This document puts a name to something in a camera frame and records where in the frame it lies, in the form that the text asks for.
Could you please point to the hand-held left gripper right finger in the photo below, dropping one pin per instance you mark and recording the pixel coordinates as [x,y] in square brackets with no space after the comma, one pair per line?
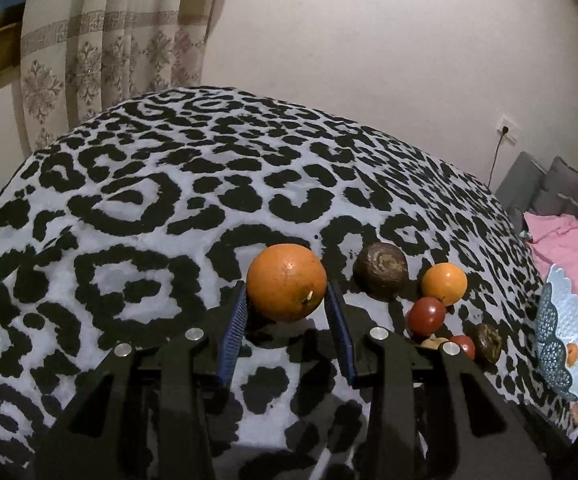
[339,332]

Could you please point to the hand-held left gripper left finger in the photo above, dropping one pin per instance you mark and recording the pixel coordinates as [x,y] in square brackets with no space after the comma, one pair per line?
[234,332]

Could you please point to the large orange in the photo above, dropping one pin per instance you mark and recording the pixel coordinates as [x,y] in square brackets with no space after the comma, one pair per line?
[286,281]

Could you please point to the small orange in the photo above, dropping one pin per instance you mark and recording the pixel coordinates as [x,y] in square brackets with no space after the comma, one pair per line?
[444,284]
[572,354]

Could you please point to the light blue plastic fruit basket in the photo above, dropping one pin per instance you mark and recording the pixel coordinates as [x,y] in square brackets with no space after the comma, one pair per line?
[559,330]

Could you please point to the large brown round fruit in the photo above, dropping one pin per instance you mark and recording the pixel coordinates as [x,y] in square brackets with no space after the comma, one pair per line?
[380,271]

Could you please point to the small beige fruit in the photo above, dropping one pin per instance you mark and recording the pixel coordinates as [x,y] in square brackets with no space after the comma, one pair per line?
[433,342]

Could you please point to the small red tomato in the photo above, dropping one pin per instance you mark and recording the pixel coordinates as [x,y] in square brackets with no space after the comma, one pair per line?
[464,346]

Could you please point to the small brown round fruit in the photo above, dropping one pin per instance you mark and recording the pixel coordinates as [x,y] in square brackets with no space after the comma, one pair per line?
[487,343]

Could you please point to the grey headboard cushion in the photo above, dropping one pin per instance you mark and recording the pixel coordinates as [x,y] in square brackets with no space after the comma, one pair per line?
[519,182]
[566,187]

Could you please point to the pink blanket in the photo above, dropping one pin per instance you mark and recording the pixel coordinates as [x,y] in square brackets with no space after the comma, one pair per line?
[576,250]

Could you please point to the beige patterned curtain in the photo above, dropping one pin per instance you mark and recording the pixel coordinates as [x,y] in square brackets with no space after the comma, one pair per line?
[109,45]

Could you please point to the white wall socket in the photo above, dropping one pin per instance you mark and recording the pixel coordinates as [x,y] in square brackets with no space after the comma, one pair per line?
[509,129]

